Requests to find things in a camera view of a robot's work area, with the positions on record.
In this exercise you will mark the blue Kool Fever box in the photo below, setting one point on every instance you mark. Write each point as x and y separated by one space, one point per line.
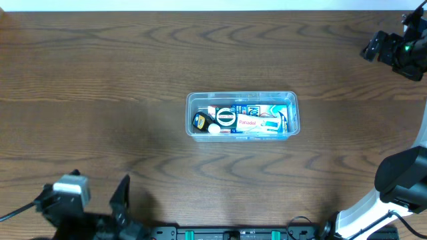
265 111

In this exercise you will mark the dark bottle white cap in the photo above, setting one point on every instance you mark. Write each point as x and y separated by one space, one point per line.
205 123

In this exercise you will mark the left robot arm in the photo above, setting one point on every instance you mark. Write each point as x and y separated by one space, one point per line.
135 230

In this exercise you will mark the small green black box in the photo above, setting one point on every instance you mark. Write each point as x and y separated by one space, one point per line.
226 117

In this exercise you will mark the clear plastic container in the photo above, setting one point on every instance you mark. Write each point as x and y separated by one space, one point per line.
200 101

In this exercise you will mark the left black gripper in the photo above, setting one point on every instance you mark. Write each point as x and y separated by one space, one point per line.
89 217

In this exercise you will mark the white Panadol box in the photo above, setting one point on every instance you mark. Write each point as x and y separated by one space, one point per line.
255 124

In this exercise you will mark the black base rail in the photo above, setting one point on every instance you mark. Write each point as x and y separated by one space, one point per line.
297 231

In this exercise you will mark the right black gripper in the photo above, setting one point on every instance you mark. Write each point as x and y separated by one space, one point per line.
387 46

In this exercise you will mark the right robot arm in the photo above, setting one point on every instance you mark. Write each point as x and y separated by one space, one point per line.
400 181

